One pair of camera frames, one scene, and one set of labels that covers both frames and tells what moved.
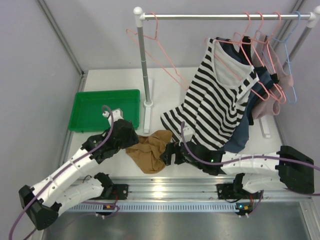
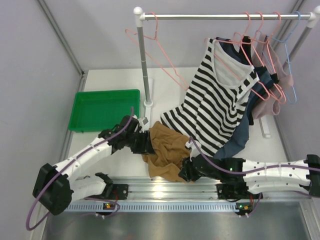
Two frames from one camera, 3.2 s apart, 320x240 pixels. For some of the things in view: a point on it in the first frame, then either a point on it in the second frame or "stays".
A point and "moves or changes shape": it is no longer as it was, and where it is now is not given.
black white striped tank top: [216, 105] stays
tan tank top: [147, 153] moves or changes shape
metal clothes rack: [139, 17] stays
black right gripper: [166, 156] → [187, 172]
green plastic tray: [86, 114] stays
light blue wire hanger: [292, 101] stays
